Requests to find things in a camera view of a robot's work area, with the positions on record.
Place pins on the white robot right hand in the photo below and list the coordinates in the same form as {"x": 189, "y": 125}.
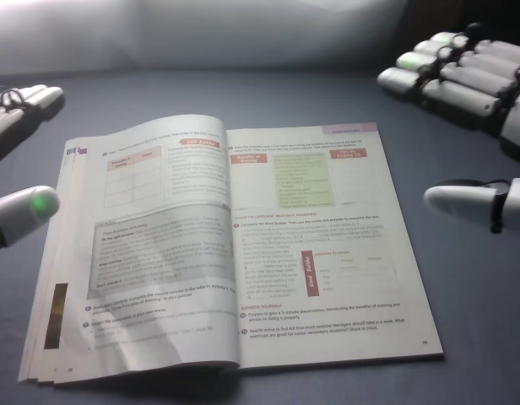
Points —
{"x": 462, "y": 84}

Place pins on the grey table cloth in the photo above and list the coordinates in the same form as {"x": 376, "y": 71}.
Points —
{"x": 475, "y": 295}

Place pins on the white backdrop sheet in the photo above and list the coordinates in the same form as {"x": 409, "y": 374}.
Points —
{"x": 116, "y": 34}

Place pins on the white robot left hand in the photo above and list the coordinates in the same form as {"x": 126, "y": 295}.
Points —
{"x": 15, "y": 114}

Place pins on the English textbook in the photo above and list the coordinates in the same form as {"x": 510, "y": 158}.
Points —
{"x": 285, "y": 236}

